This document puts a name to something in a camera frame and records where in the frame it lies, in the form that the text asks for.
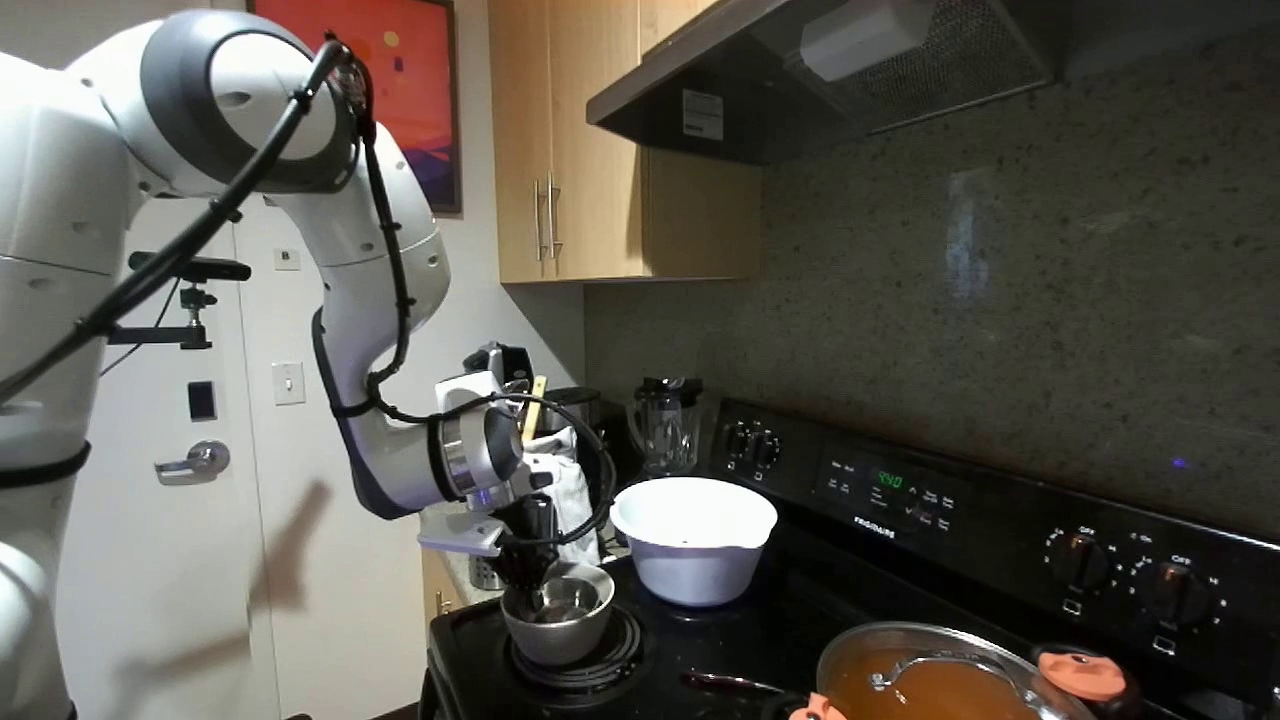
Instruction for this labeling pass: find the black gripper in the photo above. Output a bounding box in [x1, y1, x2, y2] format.
[493, 491, 562, 593]

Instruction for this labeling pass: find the grey bowl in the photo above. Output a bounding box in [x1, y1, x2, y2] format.
[501, 566, 618, 670]

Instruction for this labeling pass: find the white cloth towel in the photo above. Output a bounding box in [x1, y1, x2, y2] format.
[529, 451, 600, 566]

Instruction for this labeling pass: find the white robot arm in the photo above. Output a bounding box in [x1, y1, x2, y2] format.
[0, 8, 529, 720]

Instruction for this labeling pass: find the large white mixing bowl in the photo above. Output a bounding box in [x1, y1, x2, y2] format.
[610, 475, 782, 607]

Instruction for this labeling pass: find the black blender jar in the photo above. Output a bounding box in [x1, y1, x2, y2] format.
[633, 378, 703, 475]

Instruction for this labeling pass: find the black electric stove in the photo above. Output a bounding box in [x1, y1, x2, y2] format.
[423, 402, 1280, 720]

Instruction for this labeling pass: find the wooden upper cabinet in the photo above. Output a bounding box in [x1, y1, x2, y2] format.
[487, 0, 759, 285]

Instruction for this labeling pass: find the range hood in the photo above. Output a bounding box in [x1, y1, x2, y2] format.
[589, 0, 1073, 163]

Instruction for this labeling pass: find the white door with handle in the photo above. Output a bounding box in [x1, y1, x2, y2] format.
[56, 206, 423, 720]

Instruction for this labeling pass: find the black camera on stand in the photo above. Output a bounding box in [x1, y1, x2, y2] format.
[108, 256, 254, 353]

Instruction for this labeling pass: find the red wall painting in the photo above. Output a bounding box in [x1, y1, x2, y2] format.
[250, 0, 463, 212]

